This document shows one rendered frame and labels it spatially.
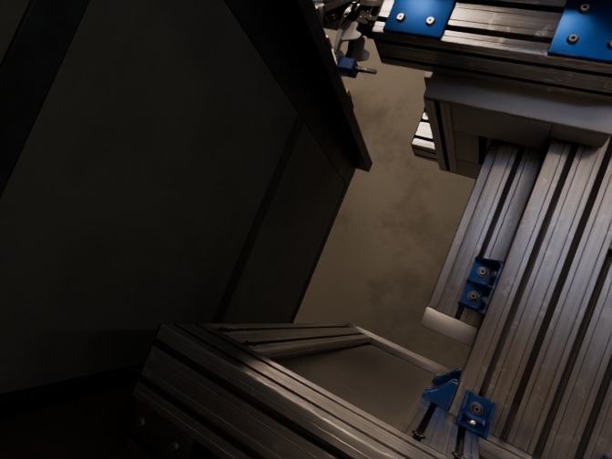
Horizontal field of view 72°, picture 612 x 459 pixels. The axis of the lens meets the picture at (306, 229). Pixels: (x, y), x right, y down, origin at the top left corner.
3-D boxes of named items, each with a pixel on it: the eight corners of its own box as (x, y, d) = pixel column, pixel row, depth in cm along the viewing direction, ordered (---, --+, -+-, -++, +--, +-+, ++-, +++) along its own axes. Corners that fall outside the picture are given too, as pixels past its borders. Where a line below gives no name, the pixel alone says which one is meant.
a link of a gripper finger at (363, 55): (361, 74, 105) (372, 35, 103) (340, 70, 108) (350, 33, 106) (365, 77, 108) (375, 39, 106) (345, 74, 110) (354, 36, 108)
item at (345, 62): (374, 87, 102) (382, 67, 102) (369, 76, 97) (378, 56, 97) (327, 79, 107) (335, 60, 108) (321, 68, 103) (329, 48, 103)
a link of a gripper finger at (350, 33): (350, 45, 96) (368, 19, 99) (328, 42, 98) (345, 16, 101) (352, 56, 98) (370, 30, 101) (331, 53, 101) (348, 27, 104)
